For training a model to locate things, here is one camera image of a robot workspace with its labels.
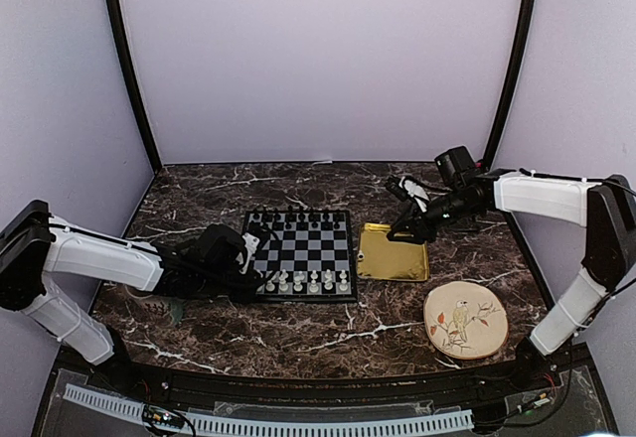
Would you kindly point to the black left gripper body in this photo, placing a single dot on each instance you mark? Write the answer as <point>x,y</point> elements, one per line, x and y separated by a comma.
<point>215,283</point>

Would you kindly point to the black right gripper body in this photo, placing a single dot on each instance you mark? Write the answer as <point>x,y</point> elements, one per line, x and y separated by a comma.
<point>457,207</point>

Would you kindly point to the white chess queen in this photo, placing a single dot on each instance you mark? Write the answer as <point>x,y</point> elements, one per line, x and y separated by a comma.
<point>298,285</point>

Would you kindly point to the black grey chess board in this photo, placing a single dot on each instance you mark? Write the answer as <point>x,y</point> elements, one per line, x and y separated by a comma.
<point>306,240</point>

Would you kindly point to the white chess piece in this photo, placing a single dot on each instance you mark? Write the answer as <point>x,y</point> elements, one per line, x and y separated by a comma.
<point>313,286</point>

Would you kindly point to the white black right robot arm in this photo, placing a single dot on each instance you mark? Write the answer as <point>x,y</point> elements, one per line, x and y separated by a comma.
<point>593,219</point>

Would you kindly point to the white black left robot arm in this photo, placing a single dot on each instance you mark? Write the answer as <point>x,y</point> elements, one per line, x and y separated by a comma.
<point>37,247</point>

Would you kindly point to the beige ceramic mug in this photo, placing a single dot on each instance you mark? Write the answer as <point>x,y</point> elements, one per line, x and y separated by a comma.
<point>168,311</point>

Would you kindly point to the gold metal tray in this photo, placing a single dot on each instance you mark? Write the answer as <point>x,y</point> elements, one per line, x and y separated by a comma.
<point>390,260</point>

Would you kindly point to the beige bird painted plate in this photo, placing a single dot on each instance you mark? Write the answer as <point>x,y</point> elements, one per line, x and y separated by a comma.
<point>465,320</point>

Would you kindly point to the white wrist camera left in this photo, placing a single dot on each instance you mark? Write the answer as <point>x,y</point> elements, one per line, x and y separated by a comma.
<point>251,244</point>

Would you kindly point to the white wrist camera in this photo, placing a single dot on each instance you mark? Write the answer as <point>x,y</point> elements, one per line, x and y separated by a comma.
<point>251,244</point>
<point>408,188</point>

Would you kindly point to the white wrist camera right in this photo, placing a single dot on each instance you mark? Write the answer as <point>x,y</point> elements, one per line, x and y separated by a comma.
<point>408,188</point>

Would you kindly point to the white slotted cable duct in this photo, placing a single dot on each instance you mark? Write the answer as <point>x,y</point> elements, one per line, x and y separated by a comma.
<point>233,419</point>

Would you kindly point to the right black frame post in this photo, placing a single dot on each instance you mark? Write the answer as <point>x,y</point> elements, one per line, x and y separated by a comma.
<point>513,70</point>

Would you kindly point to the black frame post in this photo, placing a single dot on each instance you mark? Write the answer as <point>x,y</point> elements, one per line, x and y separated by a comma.
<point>513,70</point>
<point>116,20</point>

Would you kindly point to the left black frame post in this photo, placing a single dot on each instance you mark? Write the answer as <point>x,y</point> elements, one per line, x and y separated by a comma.
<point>116,20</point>

